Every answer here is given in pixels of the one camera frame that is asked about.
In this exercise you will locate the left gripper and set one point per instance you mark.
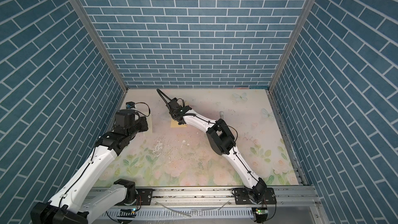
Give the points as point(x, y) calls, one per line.
point(142, 120)

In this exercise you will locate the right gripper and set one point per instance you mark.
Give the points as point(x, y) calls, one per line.
point(186, 108)

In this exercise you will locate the yellow envelope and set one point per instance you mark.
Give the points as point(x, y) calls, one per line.
point(176, 124)

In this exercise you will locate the cream letter paper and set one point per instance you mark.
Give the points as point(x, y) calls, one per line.
point(149, 132)

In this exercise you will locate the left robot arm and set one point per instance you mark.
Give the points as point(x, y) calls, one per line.
point(68, 205)

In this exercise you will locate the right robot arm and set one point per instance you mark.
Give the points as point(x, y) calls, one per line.
point(223, 142)

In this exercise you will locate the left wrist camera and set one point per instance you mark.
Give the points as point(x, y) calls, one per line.
point(130, 105)

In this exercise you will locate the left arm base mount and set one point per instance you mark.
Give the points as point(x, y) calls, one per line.
point(141, 196)

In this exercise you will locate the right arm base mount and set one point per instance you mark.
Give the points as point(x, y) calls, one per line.
point(246, 196)

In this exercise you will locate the white vented cable duct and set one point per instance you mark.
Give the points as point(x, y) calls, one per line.
point(162, 213)

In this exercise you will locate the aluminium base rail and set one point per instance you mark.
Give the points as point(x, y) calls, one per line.
point(210, 196)

